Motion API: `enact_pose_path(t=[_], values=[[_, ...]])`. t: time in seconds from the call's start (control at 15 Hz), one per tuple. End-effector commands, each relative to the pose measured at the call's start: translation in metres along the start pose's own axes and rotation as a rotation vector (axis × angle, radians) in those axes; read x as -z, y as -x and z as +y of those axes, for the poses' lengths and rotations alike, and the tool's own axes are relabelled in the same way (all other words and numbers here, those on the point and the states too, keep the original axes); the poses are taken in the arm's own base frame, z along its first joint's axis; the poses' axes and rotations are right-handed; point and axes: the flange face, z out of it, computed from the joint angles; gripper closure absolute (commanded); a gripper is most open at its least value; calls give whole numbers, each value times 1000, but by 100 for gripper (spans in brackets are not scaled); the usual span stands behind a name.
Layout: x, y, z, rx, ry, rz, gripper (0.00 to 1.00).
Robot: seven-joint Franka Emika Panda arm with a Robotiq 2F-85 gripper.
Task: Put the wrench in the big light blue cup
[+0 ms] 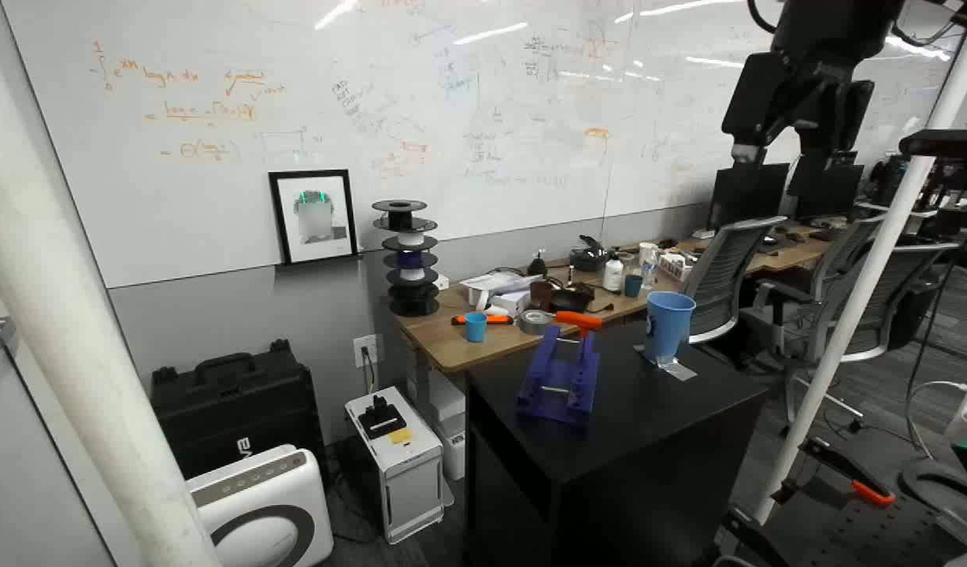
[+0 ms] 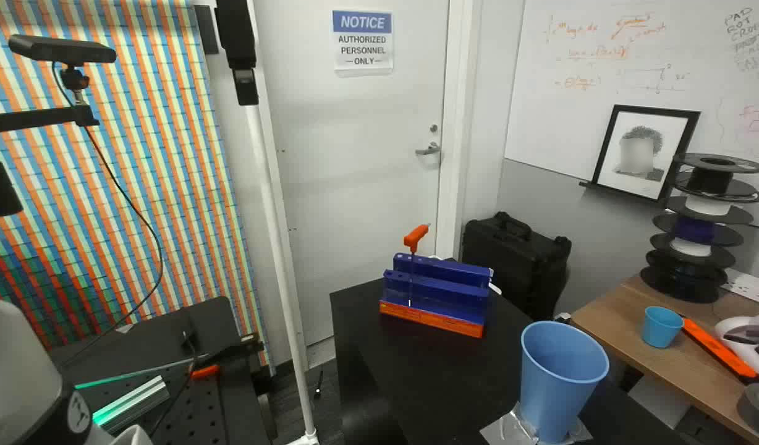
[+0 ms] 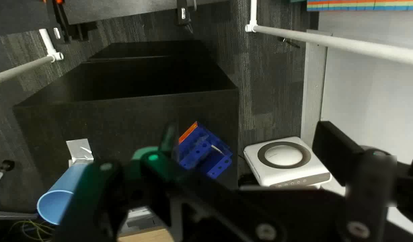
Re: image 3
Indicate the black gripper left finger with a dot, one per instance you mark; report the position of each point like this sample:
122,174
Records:
98,206

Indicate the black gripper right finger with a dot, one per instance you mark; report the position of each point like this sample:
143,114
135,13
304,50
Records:
363,216

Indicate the big light blue cup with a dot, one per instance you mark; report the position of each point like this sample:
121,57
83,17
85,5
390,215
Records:
54,202

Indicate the white square device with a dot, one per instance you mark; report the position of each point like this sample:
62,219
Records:
285,163

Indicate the blue and orange tool rack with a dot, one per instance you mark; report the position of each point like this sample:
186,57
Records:
199,149

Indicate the white pvc pipe frame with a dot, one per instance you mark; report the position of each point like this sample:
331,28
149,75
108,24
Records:
369,49

